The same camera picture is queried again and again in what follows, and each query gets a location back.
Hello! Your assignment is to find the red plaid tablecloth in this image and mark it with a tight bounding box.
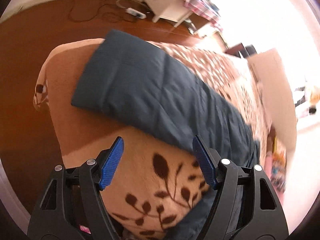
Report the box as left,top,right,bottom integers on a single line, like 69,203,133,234
183,0,222,31

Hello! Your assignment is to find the white power strip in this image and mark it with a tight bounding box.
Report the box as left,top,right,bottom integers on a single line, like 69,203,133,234
125,8,146,20

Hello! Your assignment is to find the dark navy puffer jacket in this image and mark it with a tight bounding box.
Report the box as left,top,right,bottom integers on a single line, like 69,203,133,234
71,29,261,240

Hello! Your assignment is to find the white bedside drawer cabinet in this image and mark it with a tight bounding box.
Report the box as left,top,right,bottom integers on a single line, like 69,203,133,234
142,0,192,28

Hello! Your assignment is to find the cream wooden headboard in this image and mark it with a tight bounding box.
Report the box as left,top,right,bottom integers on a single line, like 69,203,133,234
247,49,297,152

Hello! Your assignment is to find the beige brown leaf-pattern blanket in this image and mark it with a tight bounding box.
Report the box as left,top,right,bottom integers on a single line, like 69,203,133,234
34,38,271,239

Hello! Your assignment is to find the colourful cartoon pillow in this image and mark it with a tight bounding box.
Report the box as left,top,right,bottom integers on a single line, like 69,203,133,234
270,136,287,193

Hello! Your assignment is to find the pink striped folded blanket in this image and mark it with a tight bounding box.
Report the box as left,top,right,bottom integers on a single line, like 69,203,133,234
264,151,286,206

